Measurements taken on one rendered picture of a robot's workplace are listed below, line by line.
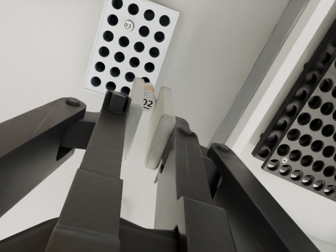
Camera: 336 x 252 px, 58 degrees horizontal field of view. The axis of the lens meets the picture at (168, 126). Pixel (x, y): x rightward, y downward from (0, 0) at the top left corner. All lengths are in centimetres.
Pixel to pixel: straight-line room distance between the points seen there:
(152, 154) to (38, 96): 31
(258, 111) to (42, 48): 28
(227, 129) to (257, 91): 5
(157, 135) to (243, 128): 17
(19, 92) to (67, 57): 8
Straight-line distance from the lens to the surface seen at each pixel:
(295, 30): 32
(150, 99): 21
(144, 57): 38
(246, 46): 43
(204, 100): 43
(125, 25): 36
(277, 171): 33
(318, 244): 48
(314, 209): 46
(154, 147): 15
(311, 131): 32
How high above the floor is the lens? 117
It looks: 70 degrees down
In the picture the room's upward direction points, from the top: 173 degrees clockwise
